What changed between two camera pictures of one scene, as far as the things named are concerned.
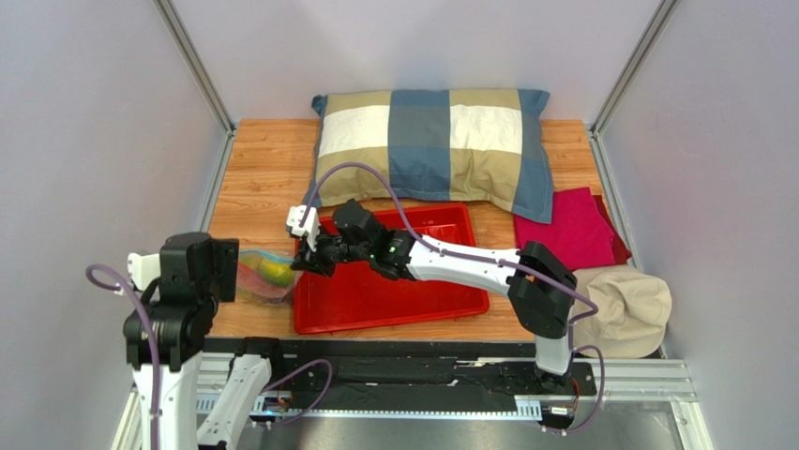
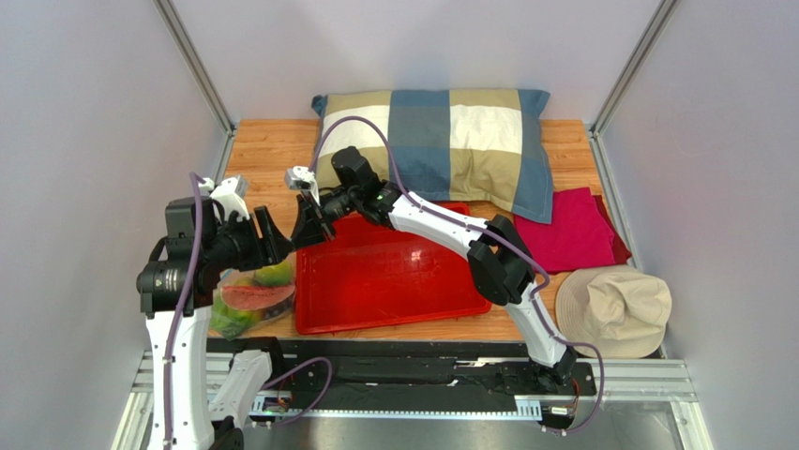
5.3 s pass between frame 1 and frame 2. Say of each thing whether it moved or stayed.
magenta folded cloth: stayed
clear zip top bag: moved
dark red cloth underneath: stayed
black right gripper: moved
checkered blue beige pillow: stayed
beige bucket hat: stayed
